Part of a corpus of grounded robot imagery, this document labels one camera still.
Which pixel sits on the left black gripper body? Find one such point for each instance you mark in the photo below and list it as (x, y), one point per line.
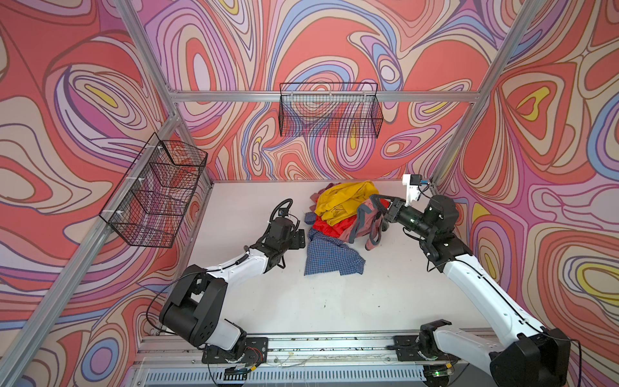
(292, 243)

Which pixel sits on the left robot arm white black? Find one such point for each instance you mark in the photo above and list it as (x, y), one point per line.
(193, 310)

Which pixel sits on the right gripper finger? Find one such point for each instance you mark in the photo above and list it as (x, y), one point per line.
(378, 199)
(380, 220)

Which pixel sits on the black wire basket left wall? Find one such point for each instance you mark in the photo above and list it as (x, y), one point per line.
(162, 181)

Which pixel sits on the maroon garment grey trim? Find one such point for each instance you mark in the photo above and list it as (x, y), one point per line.
(364, 225)

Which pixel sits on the aluminium rail front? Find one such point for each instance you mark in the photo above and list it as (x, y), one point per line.
(289, 349)

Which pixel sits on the white vented cable duct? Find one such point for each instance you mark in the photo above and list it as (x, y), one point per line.
(300, 375)

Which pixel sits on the black wire basket back wall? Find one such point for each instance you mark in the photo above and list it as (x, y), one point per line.
(349, 110)

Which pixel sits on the black wire basket wall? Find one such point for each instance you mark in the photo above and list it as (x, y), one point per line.
(162, 181)
(349, 110)

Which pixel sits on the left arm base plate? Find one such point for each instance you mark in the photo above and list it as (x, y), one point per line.
(253, 351)

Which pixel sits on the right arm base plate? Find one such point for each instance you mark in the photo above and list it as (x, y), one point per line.
(408, 347)

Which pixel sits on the red cloth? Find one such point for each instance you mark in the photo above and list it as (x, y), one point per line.
(336, 230)

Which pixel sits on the yellow cloth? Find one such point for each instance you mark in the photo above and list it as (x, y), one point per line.
(341, 202)

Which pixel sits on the blue checkered cloth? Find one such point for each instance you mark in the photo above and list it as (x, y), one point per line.
(327, 254)

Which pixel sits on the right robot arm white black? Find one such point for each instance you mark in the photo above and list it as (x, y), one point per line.
(526, 353)

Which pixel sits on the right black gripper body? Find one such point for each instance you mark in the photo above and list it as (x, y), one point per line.
(408, 216)

